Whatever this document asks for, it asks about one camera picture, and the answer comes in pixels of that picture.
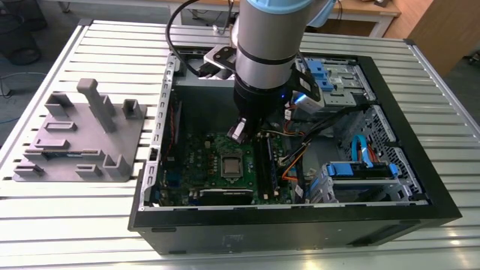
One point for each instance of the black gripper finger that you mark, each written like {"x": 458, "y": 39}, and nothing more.
{"x": 237, "y": 132}

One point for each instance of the silver CPU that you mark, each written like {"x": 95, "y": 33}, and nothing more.
{"x": 234, "y": 166}

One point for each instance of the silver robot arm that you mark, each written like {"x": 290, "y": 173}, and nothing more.
{"x": 270, "y": 33}

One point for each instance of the CPU socket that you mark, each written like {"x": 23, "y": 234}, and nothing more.
{"x": 233, "y": 177}

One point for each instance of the black RAM slot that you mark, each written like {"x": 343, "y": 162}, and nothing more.
{"x": 270, "y": 166}
{"x": 261, "y": 166}
{"x": 265, "y": 166}

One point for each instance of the RAM stick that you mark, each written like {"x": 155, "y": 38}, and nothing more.
{"x": 63, "y": 154}
{"x": 274, "y": 166}

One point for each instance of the white board connector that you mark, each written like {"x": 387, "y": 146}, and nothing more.
{"x": 282, "y": 161}

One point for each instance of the green motherboard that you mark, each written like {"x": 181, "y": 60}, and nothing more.
{"x": 203, "y": 168}

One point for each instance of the grey power supply unit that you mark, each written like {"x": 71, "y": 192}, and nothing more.
{"x": 195, "y": 82}

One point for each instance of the blue disk carrier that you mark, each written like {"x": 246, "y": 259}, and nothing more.
{"x": 317, "y": 69}
{"x": 342, "y": 170}

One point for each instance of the silver drive cage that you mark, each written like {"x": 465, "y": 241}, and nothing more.
{"x": 375, "y": 183}
{"x": 338, "y": 98}

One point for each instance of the black graphics card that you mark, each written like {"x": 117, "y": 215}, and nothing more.
{"x": 225, "y": 197}

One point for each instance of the blue expansion slot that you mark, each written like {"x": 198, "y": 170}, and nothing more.
{"x": 173, "y": 180}

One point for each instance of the grey parts rack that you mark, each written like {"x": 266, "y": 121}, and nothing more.
{"x": 123, "y": 140}

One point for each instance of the black PC case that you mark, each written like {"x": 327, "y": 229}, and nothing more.
{"x": 301, "y": 233}

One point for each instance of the wooden cabinet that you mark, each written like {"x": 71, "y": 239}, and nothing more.
{"x": 443, "y": 28}

